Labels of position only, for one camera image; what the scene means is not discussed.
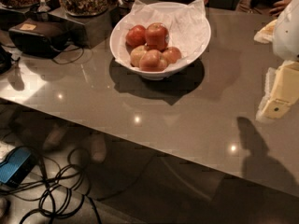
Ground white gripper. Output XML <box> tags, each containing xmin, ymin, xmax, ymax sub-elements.
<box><xmin>254</xmin><ymin>0</ymin><xmax>299</xmax><ymax>123</ymax></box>

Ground red apple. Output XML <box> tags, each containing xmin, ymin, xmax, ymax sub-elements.
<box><xmin>125</xmin><ymin>25</ymin><xmax>146</xmax><ymax>48</ymax></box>
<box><xmin>163</xmin><ymin>47</ymin><xmax>182</xmax><ymax>63</ymax></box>
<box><xmin>145</xmin><ymin>22</ymin><xmax>169</xmax><ymax>50</ymax></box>
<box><xmin>139</xmin><ymin>49</ymin><xmax>168</xmax><ymax>72</ymax></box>

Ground white bowl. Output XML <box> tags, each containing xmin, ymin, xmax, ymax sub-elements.
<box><xmin>109</xmin><ymin>1</ymin><xmax>212</xmax><ymax>81</ymax></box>

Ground yellowish apple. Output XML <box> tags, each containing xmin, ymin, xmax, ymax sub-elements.
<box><xmin>130</xmin><ymin>45</ymin><xmax>149</xmax><ymax>67</ymax></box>

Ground person's second hand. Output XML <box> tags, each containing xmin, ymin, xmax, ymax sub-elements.
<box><xmin>269</xmin><ymin>0</ymin><xmax>292</xmax><ymax>17</ymax></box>

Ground white paper liner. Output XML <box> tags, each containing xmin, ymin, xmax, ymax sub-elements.
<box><xmin>114</xmin><ymin>0</ymin><xmax>210</xmax><ymax>73</ymax></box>

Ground black display stand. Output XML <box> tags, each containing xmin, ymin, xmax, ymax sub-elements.
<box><xmin>0</xmin><ymin>0</ymin><xmax>120</xmax><ymax>49</ymax></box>

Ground black VR headset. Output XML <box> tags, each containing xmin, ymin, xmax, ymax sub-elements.
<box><xmin>8</xmin><ymin>19</ymin><xmax>70</xmax><ymax>58</ymax></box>

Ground metal scoop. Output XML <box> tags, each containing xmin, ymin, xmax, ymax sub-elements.
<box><xmin>37</xmin><ymin>0</ymin><xmax>50</xmax><ymax>12</ymax></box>

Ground black object at left edge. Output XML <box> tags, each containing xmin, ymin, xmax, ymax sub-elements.
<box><xmin>0</xmin><ymin>46</ymin><xmax>12</xmax><ymax>74</ymax></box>

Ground blue device on floor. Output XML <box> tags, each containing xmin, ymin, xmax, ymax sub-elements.
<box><xmin>0</xmin><ymin>147</ymin><xmax>36</xmax><ymax>188</ymax></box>

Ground black headset cable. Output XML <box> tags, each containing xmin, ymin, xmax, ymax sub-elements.
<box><xmin>50</xmin><ymin>44</ymin><xmax>86</xmax><ymax>65</ymax></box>

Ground black floor cables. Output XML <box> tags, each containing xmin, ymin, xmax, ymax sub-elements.
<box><xmin>0</xmin><ymin>147</ymin><xmax>104</xmax><ymax>224</ymax></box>

